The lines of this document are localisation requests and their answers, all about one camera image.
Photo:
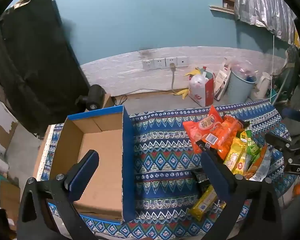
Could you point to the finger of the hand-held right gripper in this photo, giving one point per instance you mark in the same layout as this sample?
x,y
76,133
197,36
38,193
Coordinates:
x,y
293,115
277,141

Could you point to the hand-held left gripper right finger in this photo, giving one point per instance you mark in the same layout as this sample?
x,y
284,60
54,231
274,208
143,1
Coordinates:
x,y
215,171

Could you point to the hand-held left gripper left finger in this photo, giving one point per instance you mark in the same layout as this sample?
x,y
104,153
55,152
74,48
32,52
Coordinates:
x,y
86,175

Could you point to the blue-edged cardboard box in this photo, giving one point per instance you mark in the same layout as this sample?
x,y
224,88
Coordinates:
x,y
100,155

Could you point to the green snack packet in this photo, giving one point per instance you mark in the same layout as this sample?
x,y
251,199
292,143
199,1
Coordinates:
x,y
250,145

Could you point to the orange and black snack packet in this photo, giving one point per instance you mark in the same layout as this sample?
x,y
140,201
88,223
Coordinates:
x,y
225,132

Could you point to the orange chips packet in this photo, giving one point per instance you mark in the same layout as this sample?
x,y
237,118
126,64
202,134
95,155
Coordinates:
x,y
258,160

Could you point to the silver snack packet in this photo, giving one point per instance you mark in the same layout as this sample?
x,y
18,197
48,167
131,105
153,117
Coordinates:
x,y
265,166

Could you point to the long yellow snack packet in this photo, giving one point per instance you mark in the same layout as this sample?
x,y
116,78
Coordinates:
x,y
205,202

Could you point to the white kettle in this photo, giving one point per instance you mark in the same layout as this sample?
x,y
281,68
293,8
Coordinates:
x,y
261,86

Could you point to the orange-red round-print snack packet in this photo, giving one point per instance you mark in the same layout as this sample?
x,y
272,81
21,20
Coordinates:
x,y
202,127

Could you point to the blue patterned blanket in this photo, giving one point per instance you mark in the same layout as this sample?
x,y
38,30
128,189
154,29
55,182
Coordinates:
x,y
160,160

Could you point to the light blue bin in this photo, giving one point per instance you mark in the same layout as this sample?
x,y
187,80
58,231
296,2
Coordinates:
x,y
240,90

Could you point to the pink plastic bag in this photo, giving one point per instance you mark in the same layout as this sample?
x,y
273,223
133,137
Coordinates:
x,y
242,70

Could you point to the small cardboard box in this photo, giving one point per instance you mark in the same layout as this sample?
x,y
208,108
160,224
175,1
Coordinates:
x,y
108,102

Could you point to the red and white bag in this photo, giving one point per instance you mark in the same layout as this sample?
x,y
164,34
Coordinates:
x,y
208,92

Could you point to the black round device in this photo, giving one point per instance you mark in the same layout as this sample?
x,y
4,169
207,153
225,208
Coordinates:
x,y
95,96

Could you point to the white paper bag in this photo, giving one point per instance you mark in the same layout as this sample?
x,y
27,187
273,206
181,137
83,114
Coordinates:
x,y
221,82

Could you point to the cardboard sheet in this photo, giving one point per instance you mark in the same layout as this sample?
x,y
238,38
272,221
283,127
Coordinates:
x,y
8,200

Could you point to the banana peel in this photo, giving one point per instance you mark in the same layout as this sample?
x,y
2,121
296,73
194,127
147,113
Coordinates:
x,y
182,93
193,72

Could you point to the white plastic bag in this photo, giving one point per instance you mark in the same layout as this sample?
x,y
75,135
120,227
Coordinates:
x,y
198,83

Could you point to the green wrapper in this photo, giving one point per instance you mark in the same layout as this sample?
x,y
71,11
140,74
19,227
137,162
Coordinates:
x,y
207,73

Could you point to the silver foil curtain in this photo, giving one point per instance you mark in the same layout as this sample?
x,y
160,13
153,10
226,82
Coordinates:
x,y
262,2

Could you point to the wooden shelf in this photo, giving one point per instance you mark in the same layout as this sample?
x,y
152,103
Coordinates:
x,y
221,9

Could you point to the white wall outlet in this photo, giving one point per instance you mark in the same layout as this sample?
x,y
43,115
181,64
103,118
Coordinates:
x,y
170,61
159,63
182,61
148,65

